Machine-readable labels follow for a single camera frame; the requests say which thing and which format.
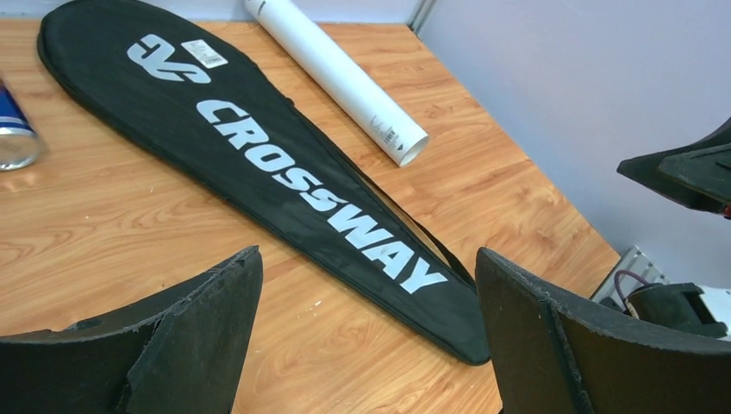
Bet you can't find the white shuttlecock tube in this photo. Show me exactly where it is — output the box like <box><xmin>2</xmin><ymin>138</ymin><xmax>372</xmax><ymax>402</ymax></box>
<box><xmin>244</xmin><ymin>0</ymin><xmax>429</xmax><ymax>167</ymax></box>

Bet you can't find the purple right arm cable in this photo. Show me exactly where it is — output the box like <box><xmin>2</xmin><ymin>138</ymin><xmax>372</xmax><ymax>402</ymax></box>
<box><xmin>612</xmin><ymin>269</ymin><xmax>653</xmax><ymax>310</ymax></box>

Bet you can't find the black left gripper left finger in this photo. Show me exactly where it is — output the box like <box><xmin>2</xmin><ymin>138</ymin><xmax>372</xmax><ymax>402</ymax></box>
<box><xmin>1</xmin><ymin>246</ymin><xmax>263</xmax><ymax>413</ymax></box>

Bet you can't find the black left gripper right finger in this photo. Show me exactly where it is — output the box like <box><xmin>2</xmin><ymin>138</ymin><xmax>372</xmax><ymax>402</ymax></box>
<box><xmin>475</xmin><ymin>248</ymin><xmax>730</xmax><ymax>413</ymax></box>

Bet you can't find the right aluminium frame post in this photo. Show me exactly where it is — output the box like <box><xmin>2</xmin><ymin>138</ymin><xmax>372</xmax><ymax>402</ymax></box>
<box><xmin>407</xmin><ymin>0</ymin><xmax>436</xmax><ymax>33</ymax></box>

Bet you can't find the black Crossway racket bag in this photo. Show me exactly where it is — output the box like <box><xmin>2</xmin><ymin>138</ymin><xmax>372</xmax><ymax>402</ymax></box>
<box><xmin>37</xmin><ymin>1</ymin><xmax>490</xmax><ymax>366</ymax></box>

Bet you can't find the silver blue drink can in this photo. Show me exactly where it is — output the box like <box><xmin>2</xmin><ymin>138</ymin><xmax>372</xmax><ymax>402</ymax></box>
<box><xmin>1</xmin><ymin>79</ymin><xmax>42</xmax><ymax>171</ymax></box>

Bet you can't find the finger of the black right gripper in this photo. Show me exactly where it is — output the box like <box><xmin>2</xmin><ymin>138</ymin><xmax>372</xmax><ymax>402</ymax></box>
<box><xmin>616</xmin><ymin>121</ymin><xmax>730</xmax><ymax>215</ymax></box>

